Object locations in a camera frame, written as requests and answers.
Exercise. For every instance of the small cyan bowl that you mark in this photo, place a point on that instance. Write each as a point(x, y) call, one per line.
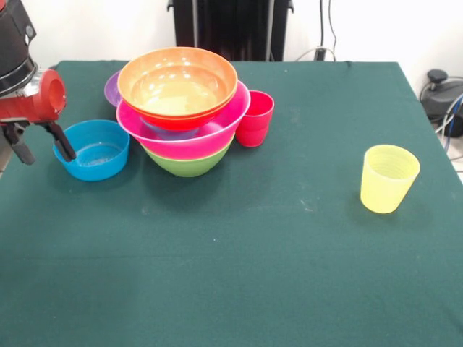
point(170, 134)

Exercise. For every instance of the dark green table cloth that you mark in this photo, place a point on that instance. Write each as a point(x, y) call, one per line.
point(325, 271)

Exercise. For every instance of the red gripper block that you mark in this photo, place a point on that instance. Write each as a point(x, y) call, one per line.
point(36, 106)

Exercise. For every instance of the large magenta bowl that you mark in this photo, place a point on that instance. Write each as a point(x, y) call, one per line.
point(231, 115)

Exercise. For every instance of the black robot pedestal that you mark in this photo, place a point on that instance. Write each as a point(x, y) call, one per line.
point(228, 29)

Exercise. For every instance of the orange bowl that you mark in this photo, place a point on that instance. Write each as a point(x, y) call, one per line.
point(173, 124)
point(177, 83)

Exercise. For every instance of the green bowl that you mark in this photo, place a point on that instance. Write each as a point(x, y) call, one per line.
point(191, 167)

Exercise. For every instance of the black pedestal foot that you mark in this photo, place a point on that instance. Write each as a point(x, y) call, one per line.
point(439, 88)

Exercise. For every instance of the straight-sided blue bowl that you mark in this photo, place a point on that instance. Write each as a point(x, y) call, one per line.
point(101, 155)

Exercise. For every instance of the red cup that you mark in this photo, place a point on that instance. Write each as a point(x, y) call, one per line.
point(253, 123)

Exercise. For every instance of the yellow cup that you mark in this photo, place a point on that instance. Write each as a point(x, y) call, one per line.
point(388, 184)

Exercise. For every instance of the purple bowl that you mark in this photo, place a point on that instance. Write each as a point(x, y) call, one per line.
point(111, 92)

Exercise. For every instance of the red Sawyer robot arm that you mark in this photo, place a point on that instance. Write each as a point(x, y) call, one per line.
point(12, 47)

